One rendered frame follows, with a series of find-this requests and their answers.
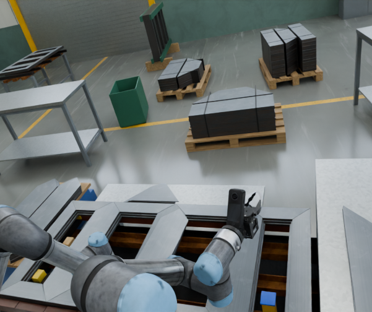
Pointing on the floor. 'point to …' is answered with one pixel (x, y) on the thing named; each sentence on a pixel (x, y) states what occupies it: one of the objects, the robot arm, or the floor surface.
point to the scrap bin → (129, 101)
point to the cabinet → (363, 7)
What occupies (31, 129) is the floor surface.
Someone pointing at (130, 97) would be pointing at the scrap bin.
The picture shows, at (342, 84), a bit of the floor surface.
